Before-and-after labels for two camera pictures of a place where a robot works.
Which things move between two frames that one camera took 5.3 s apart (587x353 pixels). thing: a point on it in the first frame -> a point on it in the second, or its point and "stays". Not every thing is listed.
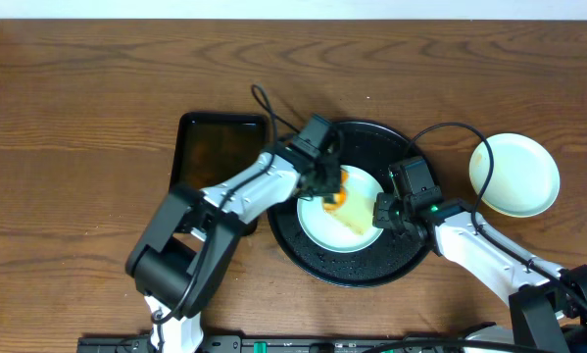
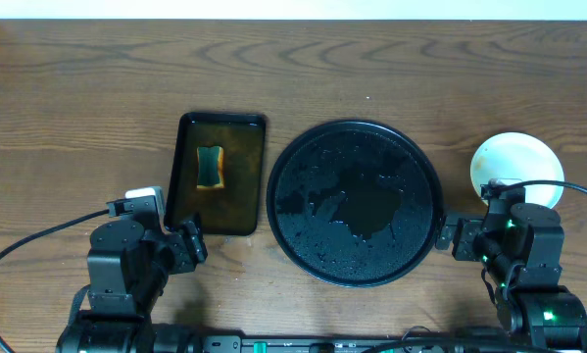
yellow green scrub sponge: (341, 197) -> (211, 167)
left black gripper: (323, 181) -> (184, 246)
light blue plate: (525, 179) stays
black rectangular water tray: (211, 145) stays
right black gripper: (382, 218) -> (468, 230)
